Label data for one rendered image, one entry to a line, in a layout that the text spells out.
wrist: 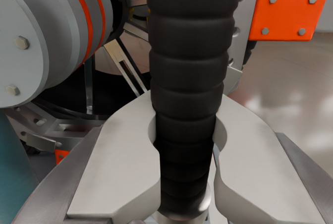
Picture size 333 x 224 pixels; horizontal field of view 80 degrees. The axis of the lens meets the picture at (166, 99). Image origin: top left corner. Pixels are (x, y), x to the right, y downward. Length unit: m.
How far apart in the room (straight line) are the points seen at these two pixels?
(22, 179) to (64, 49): 0.26
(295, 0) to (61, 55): 0.29
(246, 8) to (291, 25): 0.07
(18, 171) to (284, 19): 0.45
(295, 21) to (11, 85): 0.34
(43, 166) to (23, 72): 0.55
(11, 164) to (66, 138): 0.11
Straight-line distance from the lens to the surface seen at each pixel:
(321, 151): 1.56
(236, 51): 0.32
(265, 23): 0.32
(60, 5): 0.22
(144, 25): 0.81
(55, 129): 0.49
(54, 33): 0.20
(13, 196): 0.43
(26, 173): 0.42
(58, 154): 0.50
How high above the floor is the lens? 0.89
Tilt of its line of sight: 31 degrees down
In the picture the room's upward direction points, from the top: straight up
